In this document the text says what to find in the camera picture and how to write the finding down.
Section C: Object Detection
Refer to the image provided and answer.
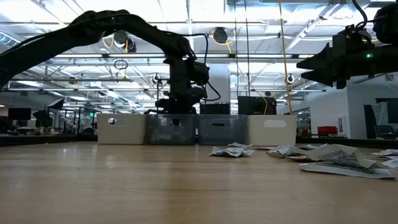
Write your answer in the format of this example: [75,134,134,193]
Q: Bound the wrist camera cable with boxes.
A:
[174,32,222,102]
[351,0,374,32]

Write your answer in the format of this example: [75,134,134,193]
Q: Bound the black gantry frame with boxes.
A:
[156,78,171,114]

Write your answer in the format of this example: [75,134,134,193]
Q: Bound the dark equipment silhouette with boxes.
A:
[32,110,53,129]

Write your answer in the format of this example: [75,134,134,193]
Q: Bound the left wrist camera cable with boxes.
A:
[174,32,222,102]

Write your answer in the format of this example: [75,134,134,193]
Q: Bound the dark grey plastic bin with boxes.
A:
[197,114,248,146]
[146,113,198,146]

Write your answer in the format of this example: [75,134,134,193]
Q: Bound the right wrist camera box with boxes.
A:
[338,24,373,44]

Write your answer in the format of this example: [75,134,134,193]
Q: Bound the black monitor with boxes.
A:
[7,108,32,121]

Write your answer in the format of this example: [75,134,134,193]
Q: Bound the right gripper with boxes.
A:
[297,33,368,90]

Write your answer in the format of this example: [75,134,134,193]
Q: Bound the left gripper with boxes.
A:
[145,55,208,114]

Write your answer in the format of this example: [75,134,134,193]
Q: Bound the yellow hanging cord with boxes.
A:
[278,0,294,116]

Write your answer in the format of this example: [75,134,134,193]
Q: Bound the red seat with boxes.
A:
[317,126,338,136]

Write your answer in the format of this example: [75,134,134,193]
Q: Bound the long ceiling light strip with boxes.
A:
[0,53,315,60]

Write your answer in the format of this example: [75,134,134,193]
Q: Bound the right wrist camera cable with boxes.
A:
[351,0,374,32]

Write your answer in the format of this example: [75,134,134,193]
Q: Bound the white plastic bin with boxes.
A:
[247,115,298,147]

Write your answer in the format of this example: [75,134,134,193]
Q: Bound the black softbox lamp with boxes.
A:
[46,98,65,111]

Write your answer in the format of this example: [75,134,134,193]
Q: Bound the white structural column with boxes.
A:
[207,64,231,105]

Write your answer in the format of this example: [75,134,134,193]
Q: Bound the black equipment box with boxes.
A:
[238,96,277,116]

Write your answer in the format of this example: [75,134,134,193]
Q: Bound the black hanging cables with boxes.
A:
[233,0,251,98]

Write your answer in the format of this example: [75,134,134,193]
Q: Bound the white packet red print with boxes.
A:
[284,155,312,162]

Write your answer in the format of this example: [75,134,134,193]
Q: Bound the translucent light grey bin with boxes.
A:
[97,113,147,146]

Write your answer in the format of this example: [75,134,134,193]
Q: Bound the dark glass doorway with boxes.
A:
[363,98,398,140]

